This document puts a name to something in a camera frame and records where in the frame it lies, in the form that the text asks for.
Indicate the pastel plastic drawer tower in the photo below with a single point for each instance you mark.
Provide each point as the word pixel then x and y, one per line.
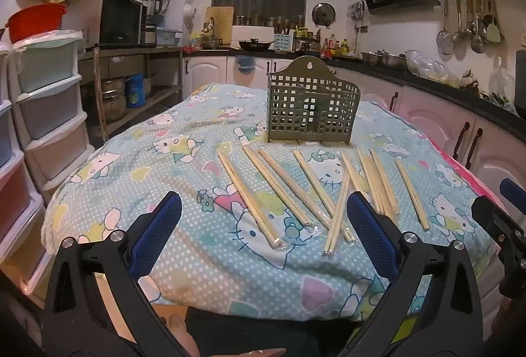
pixel 12 192
pixel 49 61

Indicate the blue printed bag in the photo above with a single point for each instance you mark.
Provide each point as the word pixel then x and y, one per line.
pixel 134 92

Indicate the wooden storage rack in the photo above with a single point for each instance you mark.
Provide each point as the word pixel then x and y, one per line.
pixel 131 51

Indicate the wooden cutting board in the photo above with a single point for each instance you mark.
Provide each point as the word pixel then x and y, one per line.
pixel 222 24

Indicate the white rectangular box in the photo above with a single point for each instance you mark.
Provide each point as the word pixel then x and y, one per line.
pixel 252 32

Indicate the black wok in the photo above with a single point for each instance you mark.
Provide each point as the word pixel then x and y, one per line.
pixel 255 44

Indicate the steel stock pot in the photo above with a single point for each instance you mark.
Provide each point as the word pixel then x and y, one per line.
pixel 113 100

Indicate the dark pot lid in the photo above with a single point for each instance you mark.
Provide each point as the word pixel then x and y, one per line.
pixel 323 15

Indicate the row of metal jars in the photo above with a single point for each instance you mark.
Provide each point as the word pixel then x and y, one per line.
pixel 271 21

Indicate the plastic bag of greens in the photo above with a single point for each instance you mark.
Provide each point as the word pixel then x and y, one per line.
pixel 501 90

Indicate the white hanging cup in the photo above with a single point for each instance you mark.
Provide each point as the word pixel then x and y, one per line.
pixel 190 14

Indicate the black microwave oven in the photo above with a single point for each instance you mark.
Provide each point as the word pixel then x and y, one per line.
pixel 119 20

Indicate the light blue knife block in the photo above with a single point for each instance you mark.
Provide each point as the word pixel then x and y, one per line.
pixel 283 42

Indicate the black kitchen countertop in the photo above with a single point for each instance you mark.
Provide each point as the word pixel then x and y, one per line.
pixel 452 94

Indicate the row of chopsticks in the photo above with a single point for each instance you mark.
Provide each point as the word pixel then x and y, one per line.
pixel 412 196

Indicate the plastic bag of food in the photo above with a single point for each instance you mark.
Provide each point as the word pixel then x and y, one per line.
pixel 431 67

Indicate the blue hanging plastic bag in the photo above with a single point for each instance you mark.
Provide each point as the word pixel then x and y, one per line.
pixel 244 63

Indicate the steel mixing bowl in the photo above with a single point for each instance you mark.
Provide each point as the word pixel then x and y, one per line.
pixel 372 58
pixel 393 61

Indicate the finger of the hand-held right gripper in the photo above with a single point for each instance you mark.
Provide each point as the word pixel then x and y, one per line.
pixel 513 194
pixel 505 233

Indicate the green hanging spatula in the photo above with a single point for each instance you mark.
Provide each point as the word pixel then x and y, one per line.
pixel 495 32

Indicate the light blue plastic box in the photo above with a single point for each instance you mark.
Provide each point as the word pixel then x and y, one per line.
pixel 169 37

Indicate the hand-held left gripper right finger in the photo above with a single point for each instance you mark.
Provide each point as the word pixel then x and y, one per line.
pixel 370 233

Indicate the glass blender jug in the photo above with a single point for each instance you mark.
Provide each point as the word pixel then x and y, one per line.
pixel 151 5

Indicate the red plastic basin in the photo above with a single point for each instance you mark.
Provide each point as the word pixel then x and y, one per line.
pixel 37 22

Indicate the person's dark clothing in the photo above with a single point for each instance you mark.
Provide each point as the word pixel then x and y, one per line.
pixel 254 332

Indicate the cartoon cat printed blanket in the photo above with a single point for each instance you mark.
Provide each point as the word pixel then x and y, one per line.
pixel 185 258

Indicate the row of sauce bottles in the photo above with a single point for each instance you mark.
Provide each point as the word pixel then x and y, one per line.
pixel 333 46

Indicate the green slotted utensil holder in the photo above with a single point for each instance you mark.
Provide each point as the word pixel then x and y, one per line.
pixel 306 71

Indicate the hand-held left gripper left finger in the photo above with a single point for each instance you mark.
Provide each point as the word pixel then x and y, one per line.
pixel 158 229

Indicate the hanging mesh strainer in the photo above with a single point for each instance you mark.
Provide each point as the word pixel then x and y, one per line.
pixel 444 37

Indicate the metal faucet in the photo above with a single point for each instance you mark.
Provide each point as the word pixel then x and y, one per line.
pixel 209 26

